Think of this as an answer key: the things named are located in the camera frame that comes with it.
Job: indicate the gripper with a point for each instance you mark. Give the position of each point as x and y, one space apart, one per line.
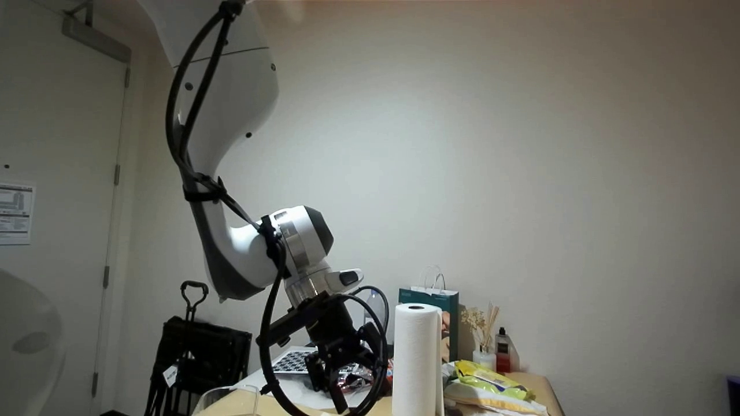
334 323

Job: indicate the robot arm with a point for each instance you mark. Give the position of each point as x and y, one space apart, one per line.
231 115

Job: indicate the clear bowl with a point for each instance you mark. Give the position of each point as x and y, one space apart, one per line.
225 401

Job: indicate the shiny red foil packet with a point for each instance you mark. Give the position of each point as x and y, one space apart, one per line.
355 378

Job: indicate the checkerboard sheet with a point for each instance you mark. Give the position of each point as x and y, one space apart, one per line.
292 361

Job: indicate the white sheet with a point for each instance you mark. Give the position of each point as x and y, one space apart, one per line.
292 388

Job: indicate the white paper towel roll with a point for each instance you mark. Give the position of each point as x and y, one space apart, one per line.
416 358

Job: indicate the teal gift bag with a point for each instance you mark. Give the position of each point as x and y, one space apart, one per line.
448 312

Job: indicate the reed diffuser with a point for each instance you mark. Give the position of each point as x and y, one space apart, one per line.
484 352

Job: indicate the yellow packet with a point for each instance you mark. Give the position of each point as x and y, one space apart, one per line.
491 381

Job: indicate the black folded cart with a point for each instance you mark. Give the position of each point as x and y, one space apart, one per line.
202 352

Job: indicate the red bottle with black cap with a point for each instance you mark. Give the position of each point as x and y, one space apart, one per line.
503 352

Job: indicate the white packet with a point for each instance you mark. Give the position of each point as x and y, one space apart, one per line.
497 404

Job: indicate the door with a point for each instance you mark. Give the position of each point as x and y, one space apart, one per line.
58 144

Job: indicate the paper notice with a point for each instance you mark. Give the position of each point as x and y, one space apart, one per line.
16 214

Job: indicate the blue object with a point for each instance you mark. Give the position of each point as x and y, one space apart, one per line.
734 398

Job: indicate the door closer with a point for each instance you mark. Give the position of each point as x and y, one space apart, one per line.
95 37

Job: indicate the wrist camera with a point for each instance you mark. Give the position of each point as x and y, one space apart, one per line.
292 321

